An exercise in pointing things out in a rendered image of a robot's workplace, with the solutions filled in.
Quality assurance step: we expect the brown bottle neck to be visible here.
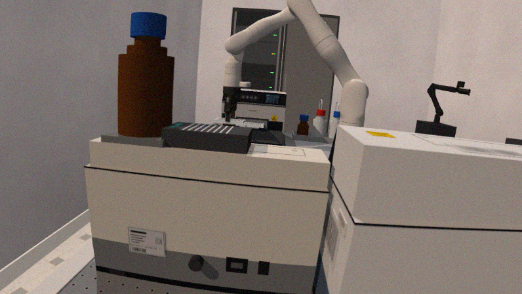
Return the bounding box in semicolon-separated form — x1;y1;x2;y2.
134;36;161;46

